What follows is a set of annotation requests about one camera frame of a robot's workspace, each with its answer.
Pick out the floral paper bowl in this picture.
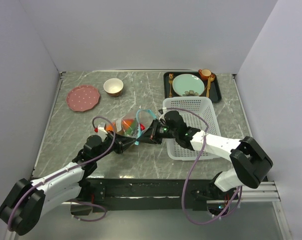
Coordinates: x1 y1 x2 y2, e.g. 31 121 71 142
103 78 124 97

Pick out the wooden spoon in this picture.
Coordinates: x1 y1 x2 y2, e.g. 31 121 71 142
207 74 215 87

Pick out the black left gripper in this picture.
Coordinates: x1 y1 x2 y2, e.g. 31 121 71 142
94 130 137 162

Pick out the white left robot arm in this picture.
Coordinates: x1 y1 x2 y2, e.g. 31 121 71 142
0 133 135 236

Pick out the black serving tray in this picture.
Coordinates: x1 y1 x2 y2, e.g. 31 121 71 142
163 71 207 99

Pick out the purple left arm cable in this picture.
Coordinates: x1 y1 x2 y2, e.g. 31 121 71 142
7 116 116 232

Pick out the clear zip top bag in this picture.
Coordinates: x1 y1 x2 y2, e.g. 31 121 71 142
105 108 157 148

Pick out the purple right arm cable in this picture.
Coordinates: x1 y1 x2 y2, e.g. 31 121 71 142
164 107 243 225

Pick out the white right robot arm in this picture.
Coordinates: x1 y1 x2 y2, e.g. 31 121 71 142
137 110 273 199

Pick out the pink dotted plate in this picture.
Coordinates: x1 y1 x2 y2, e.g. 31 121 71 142
66 85 100 112

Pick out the mint green plate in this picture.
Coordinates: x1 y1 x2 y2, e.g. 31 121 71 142
172 73 205 97

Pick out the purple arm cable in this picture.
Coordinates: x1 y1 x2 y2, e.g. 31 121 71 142
7 116 116 232
164 107 243 225

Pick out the aluminium front rail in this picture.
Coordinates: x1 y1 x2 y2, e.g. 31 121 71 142
241 181 280 203

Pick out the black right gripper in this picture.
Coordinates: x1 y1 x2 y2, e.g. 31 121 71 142
138 118 178 145

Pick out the gold fork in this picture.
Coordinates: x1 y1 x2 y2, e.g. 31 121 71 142
168 73 174 98

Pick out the orange toy tangerine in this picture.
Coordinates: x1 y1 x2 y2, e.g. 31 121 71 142
122 118 135 130
106 122 116 131

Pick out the brown ceramic cup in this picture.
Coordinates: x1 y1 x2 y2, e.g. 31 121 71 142
198 69 215 81

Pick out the white plastic mesh basket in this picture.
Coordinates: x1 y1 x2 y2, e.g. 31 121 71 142
162 96 221 161

